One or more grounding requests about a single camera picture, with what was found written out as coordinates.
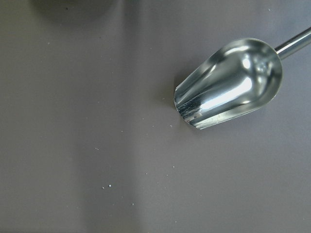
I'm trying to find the metal scoop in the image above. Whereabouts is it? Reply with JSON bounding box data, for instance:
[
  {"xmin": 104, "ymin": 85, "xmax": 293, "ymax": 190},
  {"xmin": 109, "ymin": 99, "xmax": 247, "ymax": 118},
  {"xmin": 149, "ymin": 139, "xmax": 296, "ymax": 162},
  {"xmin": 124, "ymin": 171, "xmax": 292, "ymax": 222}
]
[{"xmin": 173, "ymin": 29, "xmax": 311, "ymax": 130}]

